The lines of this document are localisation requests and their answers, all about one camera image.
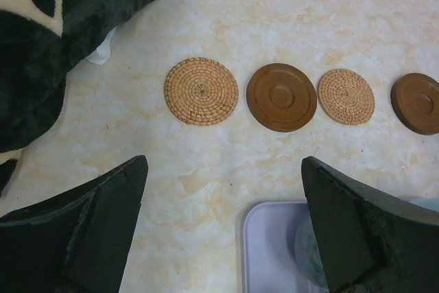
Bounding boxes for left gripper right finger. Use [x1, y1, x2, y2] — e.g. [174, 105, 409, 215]
[301, 156, 438, 292]

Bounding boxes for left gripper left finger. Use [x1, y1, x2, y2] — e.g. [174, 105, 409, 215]
[1, 155, 148, 292]

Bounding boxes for black floral plush blanket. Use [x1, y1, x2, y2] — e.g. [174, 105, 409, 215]
[1, 0, 154, 187]

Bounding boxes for dark wooden coaster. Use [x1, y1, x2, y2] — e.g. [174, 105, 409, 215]
[246, 63, 317, 132]
[390, 73, 438, 135]

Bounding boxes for woven rattan coaster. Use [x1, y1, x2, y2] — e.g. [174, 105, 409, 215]
[164, 57, 239, 126]
[318, 69, 375, 126]

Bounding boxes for grey green mug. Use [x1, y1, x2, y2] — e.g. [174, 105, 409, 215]
[294, 215, 328, 289]

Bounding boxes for lavender plastic tray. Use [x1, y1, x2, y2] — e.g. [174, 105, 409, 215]
[241, 201, 325, 292]

